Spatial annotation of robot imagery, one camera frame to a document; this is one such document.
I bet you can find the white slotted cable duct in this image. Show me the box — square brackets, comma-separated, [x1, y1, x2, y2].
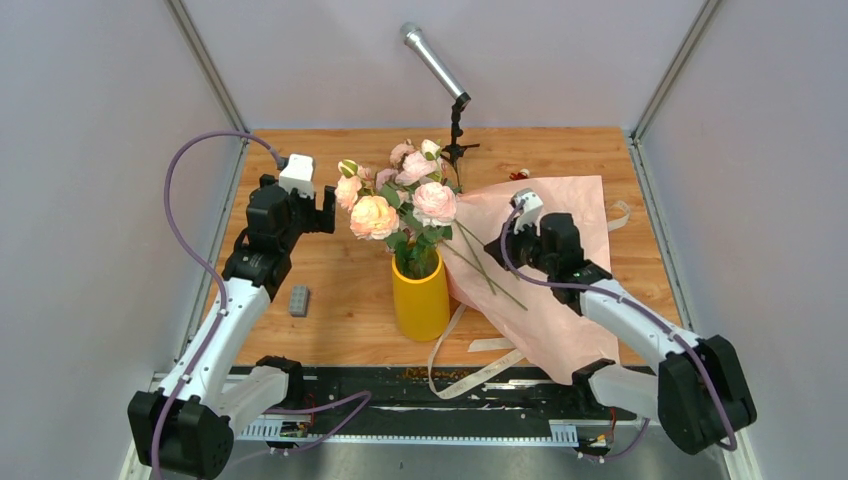
[231, 421, 580, 446]

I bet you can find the silver microphone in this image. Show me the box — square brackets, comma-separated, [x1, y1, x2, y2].
[399, 22, 471, 110]

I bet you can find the yellow cylindrical vase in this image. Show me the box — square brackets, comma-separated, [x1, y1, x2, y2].
[391, 252, 451, 342]

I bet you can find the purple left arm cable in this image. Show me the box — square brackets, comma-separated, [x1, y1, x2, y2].
[149, 131, 374, 480]

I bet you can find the pink wrapping paper sheet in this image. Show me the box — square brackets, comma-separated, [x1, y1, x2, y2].
[439, 174, 627, 387]

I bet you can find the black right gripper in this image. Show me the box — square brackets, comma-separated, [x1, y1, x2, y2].
[485, 216, 556, 276]

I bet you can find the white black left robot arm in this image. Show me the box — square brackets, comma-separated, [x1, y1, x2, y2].
[127, 175, 336, 479]

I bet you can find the pink rose stem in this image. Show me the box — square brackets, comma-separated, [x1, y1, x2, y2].
[395, 181, 458, 279]
[335, 159, 413, 276]

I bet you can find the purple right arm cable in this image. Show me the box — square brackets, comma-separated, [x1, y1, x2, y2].
[499, 205, 739, 464]

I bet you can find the black tripod microphone stand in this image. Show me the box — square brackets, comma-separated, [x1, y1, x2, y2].
[441, 93, 481, 190]

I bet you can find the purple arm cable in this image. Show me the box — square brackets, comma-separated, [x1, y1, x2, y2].
[149, 131, 374, 480]
[499, 205, 739, 464]

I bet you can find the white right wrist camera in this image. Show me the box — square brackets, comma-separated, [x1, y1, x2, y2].
[510, 189, 544, 235]

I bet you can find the red toy car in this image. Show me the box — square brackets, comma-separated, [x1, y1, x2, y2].
[509, 169, 530, 181]

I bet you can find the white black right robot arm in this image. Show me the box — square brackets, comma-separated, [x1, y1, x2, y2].
[484, 211, 757, 455]

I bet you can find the grey building brick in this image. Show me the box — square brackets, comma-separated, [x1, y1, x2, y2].
[287, 285, 311, 318]

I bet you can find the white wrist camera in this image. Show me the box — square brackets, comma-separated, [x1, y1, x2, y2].
[510, 189, 544, 235]
[278, 153, 315, 200]

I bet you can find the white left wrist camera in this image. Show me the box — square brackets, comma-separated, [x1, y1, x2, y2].
[278, 153, 315, 200]

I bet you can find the pink flower bouquet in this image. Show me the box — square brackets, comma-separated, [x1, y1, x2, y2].
[386, 139, 525, 308]

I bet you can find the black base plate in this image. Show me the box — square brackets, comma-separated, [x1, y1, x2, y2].
[264, 365, 637, 440]

